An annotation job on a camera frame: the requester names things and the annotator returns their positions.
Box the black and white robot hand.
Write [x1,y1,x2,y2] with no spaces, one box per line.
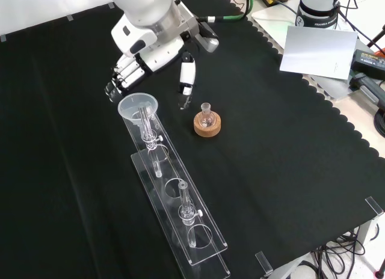
[103,14,197,110]

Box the clear plastic funnel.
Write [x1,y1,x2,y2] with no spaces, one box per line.
[117,93,159,132]

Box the clear acrylic funnel stand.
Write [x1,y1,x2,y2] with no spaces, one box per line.
[122,103,232,279]

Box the small round-bottom glass flask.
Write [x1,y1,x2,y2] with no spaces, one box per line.
[199,103,216,129]

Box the black cloth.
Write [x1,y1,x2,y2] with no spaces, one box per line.
[0,0,385,279]

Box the pale grey board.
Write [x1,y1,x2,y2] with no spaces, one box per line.
[279,25,359,81]

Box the grey metal plate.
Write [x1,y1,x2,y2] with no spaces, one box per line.
[309,74,354,100]

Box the black power adapter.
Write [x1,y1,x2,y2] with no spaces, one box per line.
[350,49,385,78]

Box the black and grey device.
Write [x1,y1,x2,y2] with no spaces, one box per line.
[350,73,385,108]

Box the red and black tripod leg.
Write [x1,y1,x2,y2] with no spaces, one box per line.
[366,25,385,49]

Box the grey table leg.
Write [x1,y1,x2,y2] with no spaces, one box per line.
[357,218,377,247]

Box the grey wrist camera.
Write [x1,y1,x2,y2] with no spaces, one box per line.
[197,20,220,54]

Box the green cable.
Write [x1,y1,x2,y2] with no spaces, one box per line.
[206,0,254,23]

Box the cork ring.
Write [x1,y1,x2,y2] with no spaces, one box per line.
[193,112,222,138]

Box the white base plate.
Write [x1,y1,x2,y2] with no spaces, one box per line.
[251,4,302,51]

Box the coiled black cable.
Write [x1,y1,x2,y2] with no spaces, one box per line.
[374,109,385,136]

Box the black floor cable bundle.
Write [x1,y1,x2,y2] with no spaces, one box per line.
[312,227,385,279]

